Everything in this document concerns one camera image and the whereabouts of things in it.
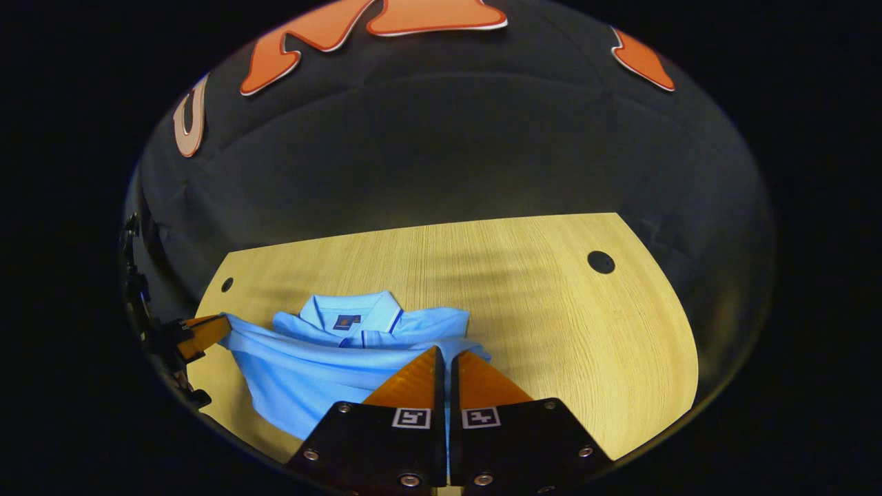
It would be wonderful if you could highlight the light blue T-shirt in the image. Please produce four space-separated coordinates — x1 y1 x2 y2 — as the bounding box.
219 290 492 483

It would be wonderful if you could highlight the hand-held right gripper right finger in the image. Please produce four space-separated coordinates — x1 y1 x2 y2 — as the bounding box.
449 350 614 496

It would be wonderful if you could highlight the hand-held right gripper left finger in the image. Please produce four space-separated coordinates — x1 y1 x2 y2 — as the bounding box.
286 346 449 496

